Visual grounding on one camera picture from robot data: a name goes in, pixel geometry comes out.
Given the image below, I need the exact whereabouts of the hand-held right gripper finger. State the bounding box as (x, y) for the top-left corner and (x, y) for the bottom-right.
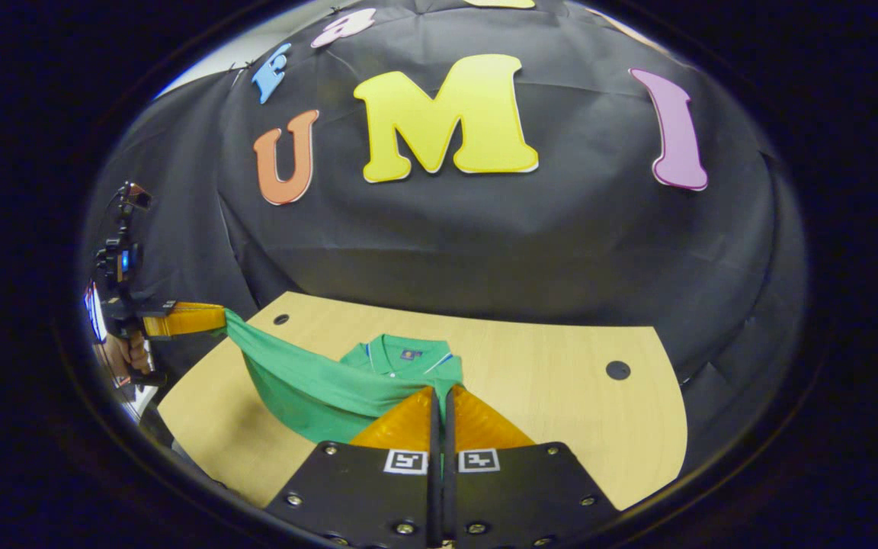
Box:
(265, 385), (441, 549)
(443, 385), (623, 549)

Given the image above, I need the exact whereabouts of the green T-shirt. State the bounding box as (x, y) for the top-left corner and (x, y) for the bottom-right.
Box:
(223, 308), (465, 445)

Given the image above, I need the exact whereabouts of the black backdrop cloth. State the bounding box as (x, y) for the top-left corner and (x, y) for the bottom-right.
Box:
(85, 0), (809, 474)

